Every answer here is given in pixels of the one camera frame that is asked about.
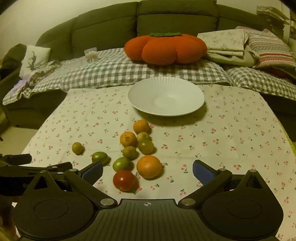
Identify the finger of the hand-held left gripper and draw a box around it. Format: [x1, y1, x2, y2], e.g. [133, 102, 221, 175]
[0, 153, 32, 166]
[46, 162, 73, 173]

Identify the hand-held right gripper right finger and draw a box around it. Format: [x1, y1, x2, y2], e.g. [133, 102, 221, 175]
[179, 159, 266, 207]

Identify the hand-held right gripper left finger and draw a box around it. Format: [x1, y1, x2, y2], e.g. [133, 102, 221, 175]
[29, 161, 117, 208]

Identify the green jujube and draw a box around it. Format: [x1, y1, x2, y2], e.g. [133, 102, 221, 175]
[92, 151, 109, 165]
[112, 157, 131, 172]

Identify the small olive jujube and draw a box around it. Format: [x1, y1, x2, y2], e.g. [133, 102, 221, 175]
[72, 142, 84, 155]

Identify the red tomato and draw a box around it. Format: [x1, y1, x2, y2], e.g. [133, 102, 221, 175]
[112, 170, 135, 192]

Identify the blemished orange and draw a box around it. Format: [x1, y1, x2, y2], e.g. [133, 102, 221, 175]
[120, 131, 137, 148]

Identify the large orange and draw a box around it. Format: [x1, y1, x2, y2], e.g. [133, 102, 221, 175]
[136, 155, 162, 179]

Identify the yellow-green jujube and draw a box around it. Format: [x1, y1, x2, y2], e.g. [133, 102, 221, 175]
[138, 138, 154, 155]

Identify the small yellow jujube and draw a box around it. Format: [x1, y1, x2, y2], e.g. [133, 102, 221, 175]
[136, 132, 151, 142]

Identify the smooth orange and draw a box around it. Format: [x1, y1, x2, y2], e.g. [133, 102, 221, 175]
[133, 119, 150, 135]

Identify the white ribbed plate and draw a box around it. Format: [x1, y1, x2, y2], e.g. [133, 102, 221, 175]
[128, 77, 205, 117]

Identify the cherry print tablecloth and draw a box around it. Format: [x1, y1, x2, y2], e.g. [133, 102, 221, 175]
[21, 83, 296, 241]

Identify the dark patterned cloth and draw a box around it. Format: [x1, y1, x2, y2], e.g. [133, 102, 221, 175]
[14, 59, 62, 93]

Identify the grey gingham blanket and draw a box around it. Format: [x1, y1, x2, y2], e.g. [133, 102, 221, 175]
[2, 47, 296, 101]

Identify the white printed pillow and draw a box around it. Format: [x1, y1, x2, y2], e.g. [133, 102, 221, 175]
[19, 45, 51, 78]

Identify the small white fluffy object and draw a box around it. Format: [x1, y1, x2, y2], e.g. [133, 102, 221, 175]
[84, 47, 97, 62]

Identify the folded beige cloth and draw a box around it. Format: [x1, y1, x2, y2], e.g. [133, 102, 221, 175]
[207, 45, 260, 67]

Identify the orange pumpkin cushion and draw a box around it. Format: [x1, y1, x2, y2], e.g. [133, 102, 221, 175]
[124, 32, 208, 65]

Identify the folded floral sheet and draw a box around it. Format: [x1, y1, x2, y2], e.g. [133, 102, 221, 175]
[197, 29, 249, 64]

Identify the striped pink pillow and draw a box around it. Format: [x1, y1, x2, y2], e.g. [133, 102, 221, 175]
[236, 26, 296, 69]

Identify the dark green sofa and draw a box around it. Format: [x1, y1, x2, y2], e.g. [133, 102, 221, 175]
[0, 0, 296, 130]

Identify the stack of papers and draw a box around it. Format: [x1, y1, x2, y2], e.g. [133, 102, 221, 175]
[256, 6, 290, 35]

